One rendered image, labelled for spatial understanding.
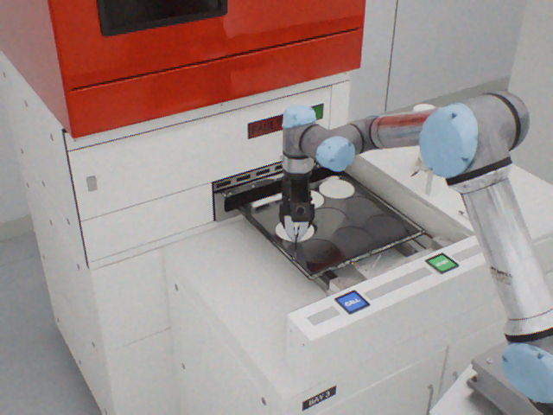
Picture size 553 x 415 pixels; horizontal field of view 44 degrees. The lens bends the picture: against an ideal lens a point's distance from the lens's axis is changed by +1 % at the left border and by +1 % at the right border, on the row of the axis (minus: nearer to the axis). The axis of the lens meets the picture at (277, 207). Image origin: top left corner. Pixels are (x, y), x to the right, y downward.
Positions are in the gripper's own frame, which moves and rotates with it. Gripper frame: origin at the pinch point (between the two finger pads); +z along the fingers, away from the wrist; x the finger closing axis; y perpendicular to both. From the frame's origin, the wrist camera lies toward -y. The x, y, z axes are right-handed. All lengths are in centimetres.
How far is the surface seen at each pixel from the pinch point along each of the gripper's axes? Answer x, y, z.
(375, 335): -15.5, -32.3, 2.3
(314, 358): -1.5, -40.4, 0.8
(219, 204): 20.3, 17.8, 0.7
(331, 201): -11.1, 19.4, 1.3
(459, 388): -32, -42, 9
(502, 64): -158, 293, 72
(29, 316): 103, 74, 91
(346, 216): -14.4, 12.1, 1.4
